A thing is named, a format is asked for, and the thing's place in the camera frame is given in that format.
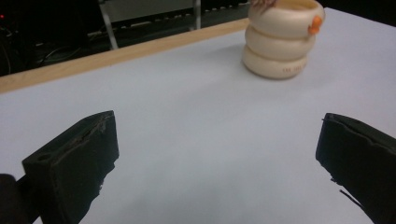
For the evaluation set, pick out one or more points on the cream ribbed cup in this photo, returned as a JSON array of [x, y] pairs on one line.
[[280, 43]]

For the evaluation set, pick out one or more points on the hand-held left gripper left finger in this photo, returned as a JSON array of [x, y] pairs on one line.
[[74, 165]]

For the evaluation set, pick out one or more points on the white table mat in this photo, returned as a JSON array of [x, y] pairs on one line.
[[202, 140]]

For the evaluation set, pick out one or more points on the white metal stand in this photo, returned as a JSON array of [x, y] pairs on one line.
[[149, 9]]

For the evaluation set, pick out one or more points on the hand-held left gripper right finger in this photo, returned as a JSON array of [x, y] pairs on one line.
[[361, 161]]

